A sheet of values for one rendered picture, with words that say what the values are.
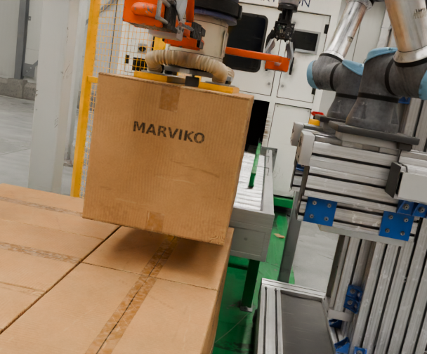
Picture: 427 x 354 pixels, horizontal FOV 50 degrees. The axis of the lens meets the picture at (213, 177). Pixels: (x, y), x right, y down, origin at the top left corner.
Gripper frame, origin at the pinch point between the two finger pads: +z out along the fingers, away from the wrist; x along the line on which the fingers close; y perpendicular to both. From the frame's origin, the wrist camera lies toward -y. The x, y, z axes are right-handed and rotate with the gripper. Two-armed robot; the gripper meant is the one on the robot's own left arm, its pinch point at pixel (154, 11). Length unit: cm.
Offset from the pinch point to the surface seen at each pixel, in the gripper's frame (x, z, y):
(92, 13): 98, -20, 221
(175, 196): -4, 42, 30
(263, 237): -33, 71, 96
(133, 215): 7, 49, 30
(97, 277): 13, 66, 23
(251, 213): -26, 62, 96
